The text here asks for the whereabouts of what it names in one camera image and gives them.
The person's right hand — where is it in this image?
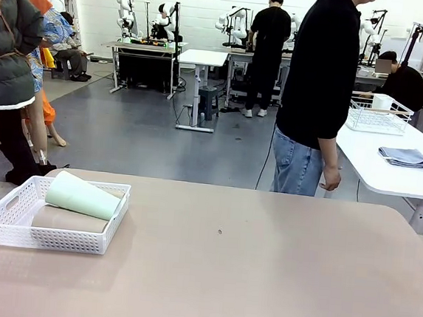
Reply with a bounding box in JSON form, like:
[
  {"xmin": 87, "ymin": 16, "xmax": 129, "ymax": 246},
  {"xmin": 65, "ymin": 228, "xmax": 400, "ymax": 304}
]
[{"xmin": 319, "ymin": 165, "xmax": 343, "ymax": 193}]

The blue denim cloth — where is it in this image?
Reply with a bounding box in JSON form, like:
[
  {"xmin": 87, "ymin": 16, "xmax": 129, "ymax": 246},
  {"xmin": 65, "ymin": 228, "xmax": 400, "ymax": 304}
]
[{"xmin": 376, "ymin": 145, "xmax": 423, "ymax": 171}]

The brown cardboard tube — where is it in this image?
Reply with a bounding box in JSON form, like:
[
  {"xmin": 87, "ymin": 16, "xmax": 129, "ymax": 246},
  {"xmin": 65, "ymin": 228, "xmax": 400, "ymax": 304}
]
[
  {"xmin": 31, "ymin": 204, "xmax": 111, "ymax": 235},
  {"xmin": 106, "ymin": 187, "xmax": 128, "ymax": 201}
]

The pale green plastic cup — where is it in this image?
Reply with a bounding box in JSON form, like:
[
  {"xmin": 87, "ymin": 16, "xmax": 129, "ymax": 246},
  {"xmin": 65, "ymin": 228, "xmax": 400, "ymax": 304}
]
[{"xmin": 43, "ymin": 168, "xmax": 124, "ymax": 222}]

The white perforated plastic basket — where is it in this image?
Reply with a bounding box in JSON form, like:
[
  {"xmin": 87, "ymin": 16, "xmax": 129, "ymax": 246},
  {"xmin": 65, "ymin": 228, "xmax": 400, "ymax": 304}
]
[{"xmin": 0, "ymin": 172, "xmax": 132, "ymax": 258}]

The person's right forearm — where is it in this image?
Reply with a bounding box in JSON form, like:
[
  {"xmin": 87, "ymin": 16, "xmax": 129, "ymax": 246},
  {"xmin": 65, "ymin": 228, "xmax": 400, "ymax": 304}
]
[{"xmin": 314, "ymin": 136, "xmax": 343, "ymax": 171}]

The white side table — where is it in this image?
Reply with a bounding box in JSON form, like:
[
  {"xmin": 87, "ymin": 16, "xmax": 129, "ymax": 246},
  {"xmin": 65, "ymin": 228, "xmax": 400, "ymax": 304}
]
[{"xmin": 327, "ymin": 117, "xmax": 423, "ymax": 236}]

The white cup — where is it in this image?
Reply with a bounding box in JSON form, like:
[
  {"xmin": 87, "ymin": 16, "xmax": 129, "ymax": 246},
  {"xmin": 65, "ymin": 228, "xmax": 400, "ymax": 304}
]
[{"xmin": 371, "ymin": 92, "xmax": 394, "ymax": 112}]

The person in black polo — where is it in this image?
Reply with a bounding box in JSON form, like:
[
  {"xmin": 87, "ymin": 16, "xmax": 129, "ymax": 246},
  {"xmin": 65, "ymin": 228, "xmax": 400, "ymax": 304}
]
[{"xmin": 269, "ymin": 0, "xmax": 384, "ymax": 202}]

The seated person in black sweater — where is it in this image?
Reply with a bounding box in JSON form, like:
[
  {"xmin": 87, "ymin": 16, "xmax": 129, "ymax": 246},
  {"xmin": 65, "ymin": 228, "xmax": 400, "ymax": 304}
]
[{"xmin": 371, "ymin": 49, "xmax": 423, "ymax": 113}]

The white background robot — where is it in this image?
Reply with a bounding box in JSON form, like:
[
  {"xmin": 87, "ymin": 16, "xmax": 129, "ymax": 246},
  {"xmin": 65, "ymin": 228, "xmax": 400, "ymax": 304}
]
[
  {"xmin": 356, "ymin": 7, "xmax": 391, "ymax": 68},
  {"xmin": 113, "ymin": 0, "xmax": 138, "ymax": 44},
  {"xmin": 148, "ymin": 0, "xmax": 179, "ymax": 43},
  {"xmin": 213, "ymin": 4, "xmax": 253, "ymax": 48},
  {"xmin": 287, "ymin": 13, "xmax": 303, "ymax": 50}
]

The grey plastic stool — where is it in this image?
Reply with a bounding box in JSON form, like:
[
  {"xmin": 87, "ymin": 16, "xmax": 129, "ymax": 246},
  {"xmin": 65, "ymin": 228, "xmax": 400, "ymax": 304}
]
[{"xmin": 196, "ymin": 85, "xmax": 221, "ymax": 122}]

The standing person in black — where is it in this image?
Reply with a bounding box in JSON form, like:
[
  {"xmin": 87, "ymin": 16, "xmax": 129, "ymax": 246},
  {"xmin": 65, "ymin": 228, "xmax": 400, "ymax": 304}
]
[{"xmin": 241, "ymin": 0, "xmax": 295, "ymax": 121}]

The grey metal workbench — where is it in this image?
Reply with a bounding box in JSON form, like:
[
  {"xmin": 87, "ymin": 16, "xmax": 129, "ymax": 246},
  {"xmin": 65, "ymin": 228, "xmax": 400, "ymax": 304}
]
[{"xmin": 223, "ymin": 47, "xmax": 294, "ymax": 112}]

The black tripod stand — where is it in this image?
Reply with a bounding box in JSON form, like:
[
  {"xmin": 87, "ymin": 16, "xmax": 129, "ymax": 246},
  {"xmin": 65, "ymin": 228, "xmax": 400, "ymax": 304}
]
[{"xmin": 400, "ymin": 20, "xmax": 423, "ymax": 69}]

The white standing desk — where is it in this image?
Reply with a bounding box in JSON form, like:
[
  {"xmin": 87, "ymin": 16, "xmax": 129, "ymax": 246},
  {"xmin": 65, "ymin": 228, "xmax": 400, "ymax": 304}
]
[{"xmin": 171, "ymin": 47, "xmax": 230, "ymax": 134}]

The grey robot workbench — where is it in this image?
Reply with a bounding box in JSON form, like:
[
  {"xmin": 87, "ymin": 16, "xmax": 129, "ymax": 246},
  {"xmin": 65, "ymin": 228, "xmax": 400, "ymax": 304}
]
[{"xmin": 97, "ymin": 34, "xmax": 190, "ymax": 101}]

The seated person in patterned jacket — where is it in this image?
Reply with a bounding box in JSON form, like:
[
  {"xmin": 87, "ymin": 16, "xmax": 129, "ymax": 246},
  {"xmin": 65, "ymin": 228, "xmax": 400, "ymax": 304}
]
[{"xmin": 36, "ymin": 7, "xmax": 98, "ymax": 83}]

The yellow bag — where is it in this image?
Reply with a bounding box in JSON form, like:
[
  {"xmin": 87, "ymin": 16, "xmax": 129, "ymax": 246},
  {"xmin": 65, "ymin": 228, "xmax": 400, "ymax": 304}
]
[{"xmin": 39, "ymin": 47, "xmax": 58, "ymax": 68}]

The person in green puffer jacket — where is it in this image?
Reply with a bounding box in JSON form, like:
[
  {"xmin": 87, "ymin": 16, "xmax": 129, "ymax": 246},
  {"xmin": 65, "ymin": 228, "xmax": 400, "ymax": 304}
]
[{"xmin": 0, "ymin": 0, "xmax": 72, "ymax": 189}]

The black hanging cable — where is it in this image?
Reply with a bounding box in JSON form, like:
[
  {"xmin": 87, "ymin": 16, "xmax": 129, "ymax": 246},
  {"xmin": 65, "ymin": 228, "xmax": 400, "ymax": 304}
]
[{"xmin": 255, "ymin": 121, "xmax": 277, "ymax": 191}]

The white wire dish rack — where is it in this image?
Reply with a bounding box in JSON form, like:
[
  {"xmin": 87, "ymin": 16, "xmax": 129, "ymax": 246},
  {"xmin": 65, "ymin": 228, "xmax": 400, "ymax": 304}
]
[{"xmin": 345, "ymin": 91, "xmax": 416, "ymax": 137}]

